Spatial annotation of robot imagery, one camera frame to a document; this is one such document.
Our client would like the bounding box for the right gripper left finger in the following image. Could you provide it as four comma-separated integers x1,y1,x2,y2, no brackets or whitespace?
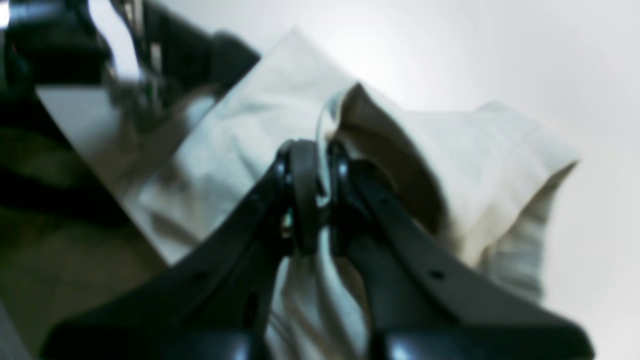
39,140,322,360

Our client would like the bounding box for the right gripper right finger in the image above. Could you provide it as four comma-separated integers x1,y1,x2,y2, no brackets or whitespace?
327,142,595,360

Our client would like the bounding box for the light grey t-shirt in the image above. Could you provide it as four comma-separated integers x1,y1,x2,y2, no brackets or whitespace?
137,32,575,360

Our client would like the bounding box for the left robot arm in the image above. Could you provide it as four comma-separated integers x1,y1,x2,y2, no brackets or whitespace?
1,0,259,133

